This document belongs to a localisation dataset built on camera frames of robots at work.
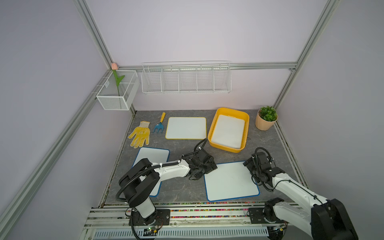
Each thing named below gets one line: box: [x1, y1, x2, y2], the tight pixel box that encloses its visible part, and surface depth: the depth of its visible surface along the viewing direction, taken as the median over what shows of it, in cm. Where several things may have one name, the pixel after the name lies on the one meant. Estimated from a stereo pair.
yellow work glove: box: [128, 121, 151, 149], surface depth 108 cm
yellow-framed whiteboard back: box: [165, 117, 208, 140], surface depth 114 cm
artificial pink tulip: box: [111, 62, 126, 97], surface depth 92 cm
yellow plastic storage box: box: [207, 107, 250, 154], surface depth 111 cm
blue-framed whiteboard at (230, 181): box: [204, 161, 260, 202], surface depth 88 cm
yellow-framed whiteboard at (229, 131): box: [211, 114, 245, 149], surface depth 111 cm
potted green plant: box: [255, 106, 279, 131], surface depth 103 cm
